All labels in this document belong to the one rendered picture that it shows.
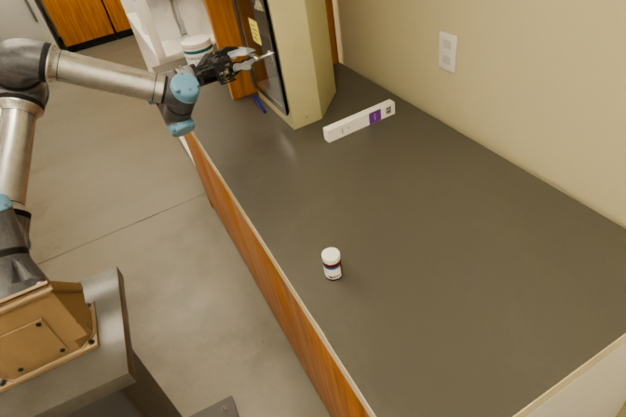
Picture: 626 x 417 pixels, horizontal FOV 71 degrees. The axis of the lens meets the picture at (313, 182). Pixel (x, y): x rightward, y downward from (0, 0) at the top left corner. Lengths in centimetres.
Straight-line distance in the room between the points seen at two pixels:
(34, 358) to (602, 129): 128
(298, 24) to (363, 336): 91
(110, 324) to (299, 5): 98
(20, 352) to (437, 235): 91
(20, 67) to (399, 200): 96
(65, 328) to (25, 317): 8
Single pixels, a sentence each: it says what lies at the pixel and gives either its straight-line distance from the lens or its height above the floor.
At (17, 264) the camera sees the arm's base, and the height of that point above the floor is 115.
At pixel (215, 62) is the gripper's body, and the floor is 123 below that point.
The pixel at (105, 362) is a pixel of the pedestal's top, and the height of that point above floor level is 94.
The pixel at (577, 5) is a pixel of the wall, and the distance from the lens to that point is 112.
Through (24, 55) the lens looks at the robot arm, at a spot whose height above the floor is 142.
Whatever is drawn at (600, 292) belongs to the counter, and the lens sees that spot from 105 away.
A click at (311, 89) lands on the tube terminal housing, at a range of 148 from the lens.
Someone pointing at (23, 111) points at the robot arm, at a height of 129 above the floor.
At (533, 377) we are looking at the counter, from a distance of 91.
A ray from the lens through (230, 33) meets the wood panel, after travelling 172.
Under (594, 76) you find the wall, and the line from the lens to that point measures 113.
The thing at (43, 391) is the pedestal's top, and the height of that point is 94.
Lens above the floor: 172
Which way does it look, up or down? 38 degrees down
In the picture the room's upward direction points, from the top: 10 degrees counter-clockwise
